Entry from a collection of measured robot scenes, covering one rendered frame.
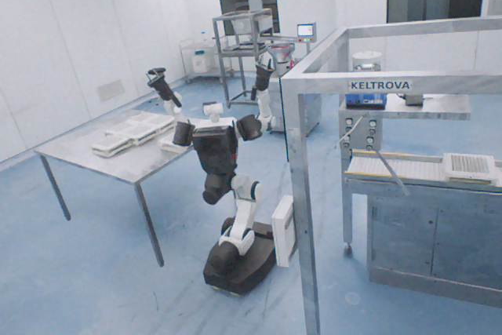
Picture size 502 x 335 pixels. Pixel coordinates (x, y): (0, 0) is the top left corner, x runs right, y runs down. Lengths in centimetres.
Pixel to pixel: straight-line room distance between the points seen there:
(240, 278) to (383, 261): 95
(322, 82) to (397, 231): 140
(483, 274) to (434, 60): 492
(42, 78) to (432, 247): 567
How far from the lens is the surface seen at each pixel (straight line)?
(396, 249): 256
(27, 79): 636
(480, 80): 126
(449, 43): 700
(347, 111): 202
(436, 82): 126
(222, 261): 256
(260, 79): 225
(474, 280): 268
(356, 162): 240
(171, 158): 288
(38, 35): 650
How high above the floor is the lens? 202
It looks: 25 degrees down
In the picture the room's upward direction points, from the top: 8 degrees counter-clockwise
